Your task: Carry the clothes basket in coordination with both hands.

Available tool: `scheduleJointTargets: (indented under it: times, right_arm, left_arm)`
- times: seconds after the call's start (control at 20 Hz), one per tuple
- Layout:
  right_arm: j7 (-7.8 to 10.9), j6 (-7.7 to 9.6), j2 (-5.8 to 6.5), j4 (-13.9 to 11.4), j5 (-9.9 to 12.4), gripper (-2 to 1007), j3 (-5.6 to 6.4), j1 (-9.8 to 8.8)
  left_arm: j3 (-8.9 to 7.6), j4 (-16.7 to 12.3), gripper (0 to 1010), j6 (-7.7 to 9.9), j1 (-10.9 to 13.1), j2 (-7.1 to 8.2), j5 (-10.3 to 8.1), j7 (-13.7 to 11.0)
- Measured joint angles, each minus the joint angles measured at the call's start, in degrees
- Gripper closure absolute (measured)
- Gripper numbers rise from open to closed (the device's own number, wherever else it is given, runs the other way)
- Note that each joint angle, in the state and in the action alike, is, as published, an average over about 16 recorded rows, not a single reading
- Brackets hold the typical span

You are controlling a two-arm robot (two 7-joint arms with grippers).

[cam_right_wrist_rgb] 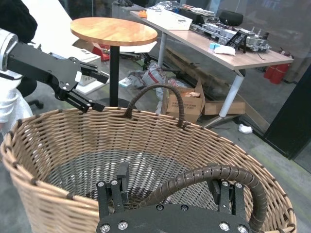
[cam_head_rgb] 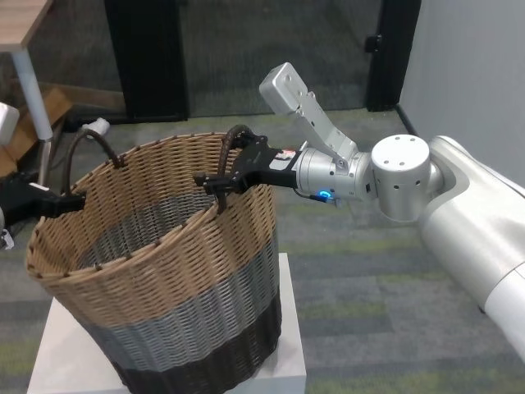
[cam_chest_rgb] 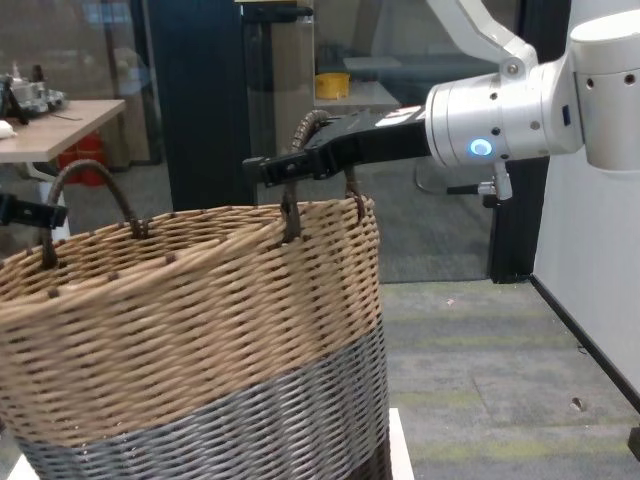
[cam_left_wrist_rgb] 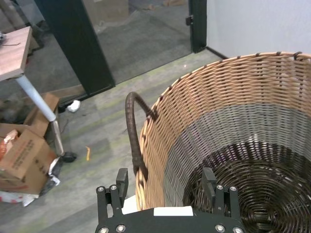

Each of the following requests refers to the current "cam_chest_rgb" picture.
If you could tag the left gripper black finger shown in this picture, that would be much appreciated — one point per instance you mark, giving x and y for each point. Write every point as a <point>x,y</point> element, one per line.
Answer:
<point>35,215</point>

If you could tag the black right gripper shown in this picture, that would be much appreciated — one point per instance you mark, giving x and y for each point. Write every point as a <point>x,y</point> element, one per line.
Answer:
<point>380,140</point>

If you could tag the tan grey black woven basket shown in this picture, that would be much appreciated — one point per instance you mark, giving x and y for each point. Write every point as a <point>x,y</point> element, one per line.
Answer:
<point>200,325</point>

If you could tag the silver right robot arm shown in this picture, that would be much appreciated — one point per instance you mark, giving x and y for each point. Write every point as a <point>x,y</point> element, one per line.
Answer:
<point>500,115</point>

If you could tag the yellow round container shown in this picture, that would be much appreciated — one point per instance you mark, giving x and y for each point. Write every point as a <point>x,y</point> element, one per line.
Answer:
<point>332,85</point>

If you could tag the light wood desk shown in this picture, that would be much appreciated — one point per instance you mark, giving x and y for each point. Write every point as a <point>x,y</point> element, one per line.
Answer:
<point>60,130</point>

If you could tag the white object on desk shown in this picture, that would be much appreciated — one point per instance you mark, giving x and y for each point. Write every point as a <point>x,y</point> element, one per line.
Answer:
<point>6,130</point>

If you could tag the dark tall column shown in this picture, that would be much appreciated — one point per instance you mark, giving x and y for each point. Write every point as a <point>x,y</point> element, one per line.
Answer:
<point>200,100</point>

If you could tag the grey desktop equipment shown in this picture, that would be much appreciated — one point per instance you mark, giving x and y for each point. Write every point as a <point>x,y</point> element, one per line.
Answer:
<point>32,92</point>

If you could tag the black partition foot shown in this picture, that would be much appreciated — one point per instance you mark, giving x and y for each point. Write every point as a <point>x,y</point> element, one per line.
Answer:
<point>636,445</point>

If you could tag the black partition post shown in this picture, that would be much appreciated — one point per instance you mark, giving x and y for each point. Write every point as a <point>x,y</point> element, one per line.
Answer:
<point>515,225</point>

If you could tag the white square pedestal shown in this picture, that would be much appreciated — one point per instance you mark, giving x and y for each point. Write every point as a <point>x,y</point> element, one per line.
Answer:
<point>400,450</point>

